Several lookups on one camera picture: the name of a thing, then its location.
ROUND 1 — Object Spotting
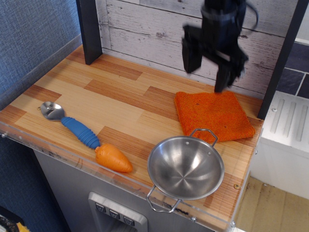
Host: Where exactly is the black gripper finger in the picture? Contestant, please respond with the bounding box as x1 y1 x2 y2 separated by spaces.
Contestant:
182 38 202 73
214 64 244 93

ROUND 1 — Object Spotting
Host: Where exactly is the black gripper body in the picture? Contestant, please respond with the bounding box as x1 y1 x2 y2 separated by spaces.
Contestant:
183 9 248 69

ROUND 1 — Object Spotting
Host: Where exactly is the orange towel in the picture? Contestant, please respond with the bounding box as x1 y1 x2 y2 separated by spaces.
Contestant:
174 92 255 142

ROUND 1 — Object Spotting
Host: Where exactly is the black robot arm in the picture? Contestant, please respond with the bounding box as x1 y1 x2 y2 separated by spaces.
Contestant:
182 0 248 93

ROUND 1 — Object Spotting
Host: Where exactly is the white ribbed side cabinet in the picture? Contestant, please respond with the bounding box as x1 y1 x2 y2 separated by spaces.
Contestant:
250 91 309 199

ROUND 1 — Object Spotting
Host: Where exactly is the orange plastic toy carrot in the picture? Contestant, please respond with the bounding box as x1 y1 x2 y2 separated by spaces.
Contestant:
95 144 133 173

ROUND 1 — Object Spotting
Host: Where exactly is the silver dispenser panel with buttons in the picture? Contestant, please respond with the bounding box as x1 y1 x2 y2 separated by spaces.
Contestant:
88 192 148 232

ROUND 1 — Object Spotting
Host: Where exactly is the yellow object at corner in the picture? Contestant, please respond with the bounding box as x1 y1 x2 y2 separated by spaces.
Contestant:
16 222 30 232

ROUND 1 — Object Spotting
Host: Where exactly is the dark right vertical post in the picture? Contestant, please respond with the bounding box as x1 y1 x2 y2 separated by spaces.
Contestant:
257 0 309 120

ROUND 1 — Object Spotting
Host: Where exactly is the dark vertical post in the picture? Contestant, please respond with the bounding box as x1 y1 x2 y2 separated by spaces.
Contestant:
257 0 309 120
76 0 102 65

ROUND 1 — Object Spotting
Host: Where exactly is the steel colander bowl with handles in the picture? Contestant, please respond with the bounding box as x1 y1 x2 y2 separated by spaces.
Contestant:
146 129 225 213

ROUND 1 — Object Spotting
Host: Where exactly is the dark left vertical post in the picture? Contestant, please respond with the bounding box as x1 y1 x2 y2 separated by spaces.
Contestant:
76 0 102 65

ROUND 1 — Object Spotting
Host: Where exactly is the spoon with blue handle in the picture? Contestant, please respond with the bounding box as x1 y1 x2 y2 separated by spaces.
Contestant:
40 101 100 149

